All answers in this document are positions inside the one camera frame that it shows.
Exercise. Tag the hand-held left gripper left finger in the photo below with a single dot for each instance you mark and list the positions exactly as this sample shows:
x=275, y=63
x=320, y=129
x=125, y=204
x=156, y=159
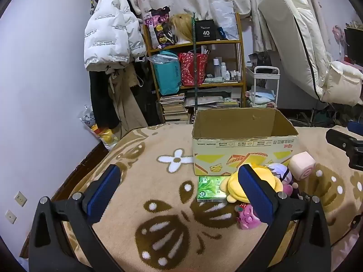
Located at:
x=103, y=195

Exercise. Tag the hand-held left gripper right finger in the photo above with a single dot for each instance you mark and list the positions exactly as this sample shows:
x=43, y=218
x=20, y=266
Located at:
x=256, y=195

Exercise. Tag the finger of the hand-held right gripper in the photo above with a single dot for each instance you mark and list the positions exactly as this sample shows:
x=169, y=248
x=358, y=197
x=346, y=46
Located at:
x=337, y=138
x=356, y=127

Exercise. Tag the yellow plush toy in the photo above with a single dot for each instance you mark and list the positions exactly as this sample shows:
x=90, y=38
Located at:
x=234, y=188

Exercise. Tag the pink and white plush toy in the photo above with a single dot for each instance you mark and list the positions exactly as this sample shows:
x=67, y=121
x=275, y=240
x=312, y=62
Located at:
x=248, y=218

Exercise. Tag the purple-haired plush doll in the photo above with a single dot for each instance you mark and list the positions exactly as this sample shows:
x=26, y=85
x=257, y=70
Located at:
x=279, y=171

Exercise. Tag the printed cardboard box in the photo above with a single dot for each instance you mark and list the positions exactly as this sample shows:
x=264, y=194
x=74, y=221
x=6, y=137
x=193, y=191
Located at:
x=241, y=147

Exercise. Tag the small red plush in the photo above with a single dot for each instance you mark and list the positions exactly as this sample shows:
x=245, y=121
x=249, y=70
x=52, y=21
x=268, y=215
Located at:
x=243, y=206

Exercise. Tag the pink cube plush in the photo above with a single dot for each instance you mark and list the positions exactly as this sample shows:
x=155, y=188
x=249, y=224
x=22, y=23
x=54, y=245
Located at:
x=300, y=163

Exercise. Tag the green tissue pack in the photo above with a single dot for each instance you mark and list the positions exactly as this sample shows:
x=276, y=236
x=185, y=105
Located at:
x=211, y=188

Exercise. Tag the cream cushion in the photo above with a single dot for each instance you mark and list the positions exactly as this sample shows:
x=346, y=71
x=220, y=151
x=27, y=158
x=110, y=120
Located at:
x=343, y=82

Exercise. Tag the yellow plastic bag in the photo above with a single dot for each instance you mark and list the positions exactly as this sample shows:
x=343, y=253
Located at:
x=107, y=136

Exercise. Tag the beige patterned blanket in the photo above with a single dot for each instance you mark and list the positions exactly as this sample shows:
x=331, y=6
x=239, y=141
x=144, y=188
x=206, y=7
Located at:
x=170, y=204

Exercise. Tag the beige coat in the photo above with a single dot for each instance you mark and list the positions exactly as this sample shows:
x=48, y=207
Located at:
x=127, y=104

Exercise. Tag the black coat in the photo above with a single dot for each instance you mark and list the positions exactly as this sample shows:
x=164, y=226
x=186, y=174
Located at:
x=99, y=99

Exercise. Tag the white rolling cart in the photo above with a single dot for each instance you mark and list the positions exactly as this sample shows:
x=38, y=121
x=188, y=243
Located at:
x=266, y=69

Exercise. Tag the pile of papers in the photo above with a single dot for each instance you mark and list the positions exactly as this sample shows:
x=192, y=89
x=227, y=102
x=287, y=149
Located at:
x=209, y=102

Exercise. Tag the stack of books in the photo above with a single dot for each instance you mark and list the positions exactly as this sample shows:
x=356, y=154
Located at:
x=173, y=110

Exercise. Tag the white folded mattress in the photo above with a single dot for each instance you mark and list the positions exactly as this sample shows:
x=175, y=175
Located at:
x=292, y=19

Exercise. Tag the group of white cosmetic bottles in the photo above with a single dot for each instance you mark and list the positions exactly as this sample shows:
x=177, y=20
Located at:
x=224, y=68

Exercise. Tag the teal bag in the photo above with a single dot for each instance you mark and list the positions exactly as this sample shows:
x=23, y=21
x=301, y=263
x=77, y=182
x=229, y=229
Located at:
x=167, y=76

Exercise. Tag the red patterned gift bag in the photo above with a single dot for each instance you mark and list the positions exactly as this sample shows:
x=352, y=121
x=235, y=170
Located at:
x=190, y=70

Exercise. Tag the green pole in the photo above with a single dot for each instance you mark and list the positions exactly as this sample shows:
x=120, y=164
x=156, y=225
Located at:
x=195, y=62

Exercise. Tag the clear plastic bag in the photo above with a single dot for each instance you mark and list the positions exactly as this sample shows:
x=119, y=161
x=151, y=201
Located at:
x=163, y=59

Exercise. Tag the white puffer jacket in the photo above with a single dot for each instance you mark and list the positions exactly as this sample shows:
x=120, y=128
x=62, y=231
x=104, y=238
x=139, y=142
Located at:
x=107, y=34

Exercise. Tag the yellow wooden shelf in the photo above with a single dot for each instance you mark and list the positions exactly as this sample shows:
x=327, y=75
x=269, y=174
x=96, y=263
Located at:
x=198, y=43

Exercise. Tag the white plastic bag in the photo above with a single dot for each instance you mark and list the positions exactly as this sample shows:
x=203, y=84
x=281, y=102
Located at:
x=224, y=14

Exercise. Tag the black box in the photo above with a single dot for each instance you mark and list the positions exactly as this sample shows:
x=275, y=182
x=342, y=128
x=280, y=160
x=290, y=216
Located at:
x=205, y=31

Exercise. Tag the cartoon printed bag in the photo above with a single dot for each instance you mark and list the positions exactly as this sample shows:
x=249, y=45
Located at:
x=158, y=31

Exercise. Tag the blond wig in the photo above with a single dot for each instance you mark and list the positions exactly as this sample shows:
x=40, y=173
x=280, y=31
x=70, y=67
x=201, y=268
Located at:
x=181, y=25

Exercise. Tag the dark wooden bed frame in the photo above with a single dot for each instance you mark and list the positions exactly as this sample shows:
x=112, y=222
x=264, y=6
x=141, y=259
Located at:
x=85, y=164

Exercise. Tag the white wall outlet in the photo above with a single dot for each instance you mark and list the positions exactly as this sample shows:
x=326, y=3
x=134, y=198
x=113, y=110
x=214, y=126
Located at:
x=20, y=199
x=10, y=216

